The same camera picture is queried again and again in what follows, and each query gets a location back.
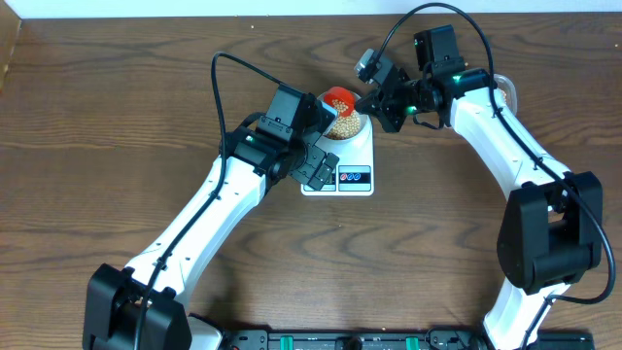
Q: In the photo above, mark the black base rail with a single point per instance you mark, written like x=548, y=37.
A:
x=436, y=338

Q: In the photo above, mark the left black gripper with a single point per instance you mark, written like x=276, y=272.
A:
x=314, y=158

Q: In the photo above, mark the soybeans in bowl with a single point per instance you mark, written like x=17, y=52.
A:
x=345, y=127

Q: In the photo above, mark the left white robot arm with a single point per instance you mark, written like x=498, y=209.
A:
x=144, y=305

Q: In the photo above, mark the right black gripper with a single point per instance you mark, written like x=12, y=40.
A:
x=382, y=111

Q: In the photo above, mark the clear plastic container of soybeans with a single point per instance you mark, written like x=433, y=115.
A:
x=508, y=92

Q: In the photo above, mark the grey round bowl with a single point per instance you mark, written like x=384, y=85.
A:
x=363, y=118

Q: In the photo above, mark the white digital kitchen scale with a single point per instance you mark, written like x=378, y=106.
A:
x=354, y=173

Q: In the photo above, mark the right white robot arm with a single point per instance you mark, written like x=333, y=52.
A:
x=550, y=230

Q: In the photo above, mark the red measuring scoop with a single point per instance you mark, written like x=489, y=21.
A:
x=340, y=99

